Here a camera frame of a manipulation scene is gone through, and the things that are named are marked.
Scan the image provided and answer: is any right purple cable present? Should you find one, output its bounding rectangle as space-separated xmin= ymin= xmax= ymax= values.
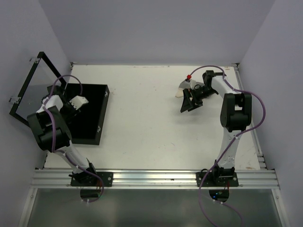
xmin=189 ymin=65 xmax=266 ymax=227

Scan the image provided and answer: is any aluminium right side rail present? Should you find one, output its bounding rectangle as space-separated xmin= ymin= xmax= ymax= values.
xmin=233 ymin=63 xmax=267 ymax=169

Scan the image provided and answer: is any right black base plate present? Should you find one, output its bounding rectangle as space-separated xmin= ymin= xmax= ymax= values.
xmin=196 ymin=172 xmax=238 ymax=187

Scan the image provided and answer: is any grey and cream sock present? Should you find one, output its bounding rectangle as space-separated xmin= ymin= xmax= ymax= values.
xmin=175 ymin=80 xmax=219 ymax=98

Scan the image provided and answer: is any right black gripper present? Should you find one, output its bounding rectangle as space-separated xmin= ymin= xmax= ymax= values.
xmin=181 ymin=86 xmax=217 ymax=112

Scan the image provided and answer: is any aluminium front rail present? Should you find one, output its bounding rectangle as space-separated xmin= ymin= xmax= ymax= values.
xmin=30 ymin=169 xmax=279 ymax=189

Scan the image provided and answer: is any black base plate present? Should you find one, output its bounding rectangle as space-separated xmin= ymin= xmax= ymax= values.
xmin=69 ymin=172 xmax=113 ymax=187
xmin=196 ymin=172 xmax=238 ymax=187

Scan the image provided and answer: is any black open storage case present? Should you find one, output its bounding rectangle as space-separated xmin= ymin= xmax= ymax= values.
xmin=9 ymin=52 xmax=110 ymax=145

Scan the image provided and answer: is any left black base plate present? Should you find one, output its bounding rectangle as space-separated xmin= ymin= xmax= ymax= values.
xmin=69 ymin=172 xmax=113 ymax=187

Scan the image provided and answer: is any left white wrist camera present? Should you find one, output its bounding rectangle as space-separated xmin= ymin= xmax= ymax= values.
xmin=69 ymin=96 xmax=89 ymax=110

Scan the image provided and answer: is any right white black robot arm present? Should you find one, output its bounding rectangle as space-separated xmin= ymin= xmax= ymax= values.
xmin=179 ymin=70 xmax=252 ymax=187

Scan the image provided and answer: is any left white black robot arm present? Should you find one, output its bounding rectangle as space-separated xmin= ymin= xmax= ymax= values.
xmin=27 ymin=85 xmax=100 ymax=186

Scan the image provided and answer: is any aluminium rail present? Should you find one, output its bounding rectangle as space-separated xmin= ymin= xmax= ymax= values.
xmin=233 ymin=63 xmax=267 ymax=169
xmin=30 ymin=169 xmax=279 ymax=189

